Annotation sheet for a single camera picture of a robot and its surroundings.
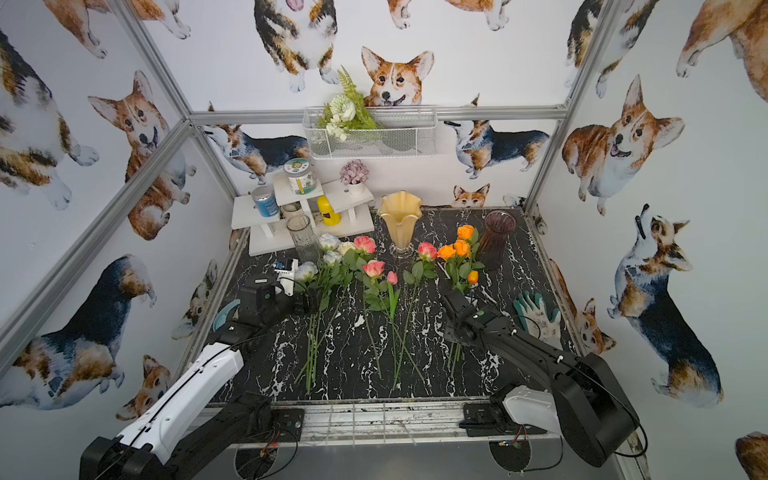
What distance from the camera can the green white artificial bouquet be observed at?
0.79 metres

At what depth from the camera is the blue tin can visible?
962 millimetres

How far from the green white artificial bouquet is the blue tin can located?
0.30 meters
